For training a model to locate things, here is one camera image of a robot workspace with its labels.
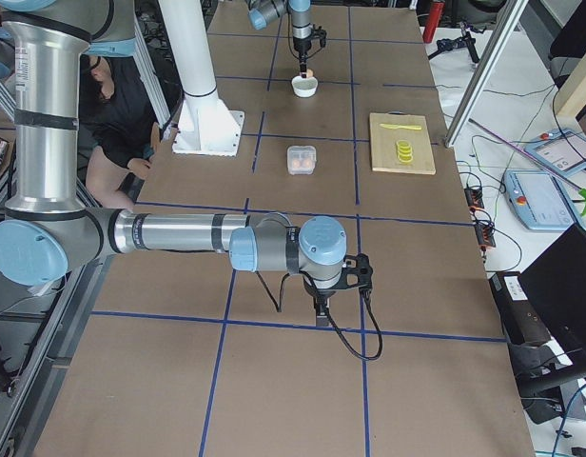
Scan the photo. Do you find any seated person in black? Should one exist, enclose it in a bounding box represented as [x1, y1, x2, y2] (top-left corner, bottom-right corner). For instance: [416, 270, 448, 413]
[79, 54, 156, 210]

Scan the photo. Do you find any clear plastic egg box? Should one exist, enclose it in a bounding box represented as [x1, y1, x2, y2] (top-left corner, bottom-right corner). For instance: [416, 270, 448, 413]
[286, 145, 317, 175]

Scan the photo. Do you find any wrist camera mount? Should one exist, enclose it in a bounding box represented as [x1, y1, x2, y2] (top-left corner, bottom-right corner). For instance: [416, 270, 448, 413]
[311, 26, 327, 49]
[338, 253, 373, 292]

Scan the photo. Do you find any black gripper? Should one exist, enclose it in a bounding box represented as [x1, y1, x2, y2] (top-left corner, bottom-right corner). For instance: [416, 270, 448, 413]
[305, 281, 335, 327]
[295, 37, 311, 77]

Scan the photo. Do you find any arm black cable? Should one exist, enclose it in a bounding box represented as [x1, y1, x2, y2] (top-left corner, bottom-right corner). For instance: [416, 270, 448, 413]
[257, 270, 384, 361]

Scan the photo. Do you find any aluminium frame post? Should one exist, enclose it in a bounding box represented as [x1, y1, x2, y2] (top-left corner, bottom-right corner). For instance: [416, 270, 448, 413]
[444, 0, 529, 148]

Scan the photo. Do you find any black tripod camera stand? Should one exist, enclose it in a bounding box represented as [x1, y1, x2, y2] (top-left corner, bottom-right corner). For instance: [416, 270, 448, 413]
[428, 21, 486, 67]

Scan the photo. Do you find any white ceramic bowl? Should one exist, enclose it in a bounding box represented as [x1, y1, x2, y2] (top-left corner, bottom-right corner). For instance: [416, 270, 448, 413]
[291, 75, 319, 98]

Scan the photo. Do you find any black computer box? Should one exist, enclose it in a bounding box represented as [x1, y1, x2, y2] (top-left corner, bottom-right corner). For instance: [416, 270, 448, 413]
[489, 271, 551, 347]

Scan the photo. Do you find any wooden cutting board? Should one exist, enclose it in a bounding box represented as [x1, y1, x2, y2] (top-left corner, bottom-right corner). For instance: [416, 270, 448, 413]
[369, 112, 436, 175]

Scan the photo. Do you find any orange electronics board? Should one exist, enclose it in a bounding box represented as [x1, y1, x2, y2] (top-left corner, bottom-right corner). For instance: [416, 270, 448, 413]
[464, 187, 484, 211]
[474, 221, 496, 249]

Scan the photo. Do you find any yellow plastic knife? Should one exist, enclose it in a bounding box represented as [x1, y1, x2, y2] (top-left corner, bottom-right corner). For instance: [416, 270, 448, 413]
[380, 123, 422, 131]

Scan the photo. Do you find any teach pendant near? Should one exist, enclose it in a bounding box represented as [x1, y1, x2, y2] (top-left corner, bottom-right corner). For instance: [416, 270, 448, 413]
[503, 169, 577, 232]

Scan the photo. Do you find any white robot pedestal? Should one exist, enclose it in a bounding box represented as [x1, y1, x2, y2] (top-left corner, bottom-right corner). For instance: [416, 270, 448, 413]
[159, 0, 244, 157]

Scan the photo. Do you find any teach pendant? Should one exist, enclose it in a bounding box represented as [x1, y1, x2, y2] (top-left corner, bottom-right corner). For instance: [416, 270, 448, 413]
[503, 169, 577, 232]
[524, 129, 586, 177]

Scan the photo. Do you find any grabber stick green tip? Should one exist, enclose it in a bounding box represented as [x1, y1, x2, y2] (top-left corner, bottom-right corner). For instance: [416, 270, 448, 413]
[469, 118, 586, 216]

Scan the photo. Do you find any teach pendant far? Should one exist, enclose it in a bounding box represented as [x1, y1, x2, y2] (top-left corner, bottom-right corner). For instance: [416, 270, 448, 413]
[524, 129, 586, 177]

